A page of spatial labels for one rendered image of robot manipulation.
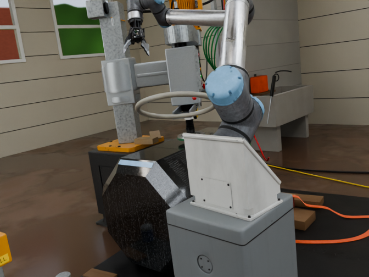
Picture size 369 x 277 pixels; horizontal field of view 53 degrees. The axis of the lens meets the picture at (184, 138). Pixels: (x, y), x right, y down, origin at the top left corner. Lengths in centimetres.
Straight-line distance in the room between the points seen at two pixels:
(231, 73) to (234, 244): 63
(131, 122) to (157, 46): 662
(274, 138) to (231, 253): 432
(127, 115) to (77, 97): 583
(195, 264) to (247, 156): 52
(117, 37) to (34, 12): 568
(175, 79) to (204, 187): 135
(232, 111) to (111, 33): 219
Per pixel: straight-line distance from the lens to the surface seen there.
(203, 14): 211
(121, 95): 342
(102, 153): 348
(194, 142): 150
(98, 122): 955
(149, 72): 341
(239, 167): 137
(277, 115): 546
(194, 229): 151
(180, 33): 270
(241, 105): 145
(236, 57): 155
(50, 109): 889
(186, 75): 272
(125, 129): 349
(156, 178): 240
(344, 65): 731
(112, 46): 346
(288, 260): 172
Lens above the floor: 145
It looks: 11 degrees down
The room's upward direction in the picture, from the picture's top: 7 degrees counter-clockwise
